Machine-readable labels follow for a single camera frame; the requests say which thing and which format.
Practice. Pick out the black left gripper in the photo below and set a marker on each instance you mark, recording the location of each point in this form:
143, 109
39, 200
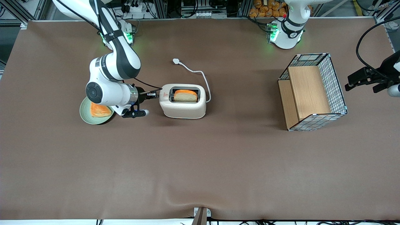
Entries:
386, 72

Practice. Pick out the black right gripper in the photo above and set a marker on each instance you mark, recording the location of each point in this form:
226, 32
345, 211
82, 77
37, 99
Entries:
141, 97

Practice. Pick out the aluminium frame post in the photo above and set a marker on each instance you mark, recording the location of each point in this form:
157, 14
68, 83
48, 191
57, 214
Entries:
161, 7
243, 7
18, 11
384, 12

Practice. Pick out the small green-lit electronics box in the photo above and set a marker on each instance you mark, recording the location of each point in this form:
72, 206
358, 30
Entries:
272, 32
130, 37

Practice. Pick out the bag of orange bread rolls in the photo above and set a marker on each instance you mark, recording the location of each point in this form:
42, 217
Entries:
265, 9

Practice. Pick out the metal table clamp bracket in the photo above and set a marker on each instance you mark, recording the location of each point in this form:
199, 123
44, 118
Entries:
201, 215

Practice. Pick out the triangular orange toast piece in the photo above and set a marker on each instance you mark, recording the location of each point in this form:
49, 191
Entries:
99, 111

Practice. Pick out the white power strip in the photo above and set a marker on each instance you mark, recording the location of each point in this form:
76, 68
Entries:
206, 14
134, 7

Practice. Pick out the pale green plate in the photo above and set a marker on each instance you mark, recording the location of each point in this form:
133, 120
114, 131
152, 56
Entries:
86, 117

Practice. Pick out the bread slice with orange crust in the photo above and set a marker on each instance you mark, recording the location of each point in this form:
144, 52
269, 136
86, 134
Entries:
185, 96

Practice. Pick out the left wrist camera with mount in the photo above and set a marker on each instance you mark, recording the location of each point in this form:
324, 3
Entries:
393, 90

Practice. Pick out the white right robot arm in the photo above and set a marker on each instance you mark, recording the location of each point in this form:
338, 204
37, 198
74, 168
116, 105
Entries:
118, 62

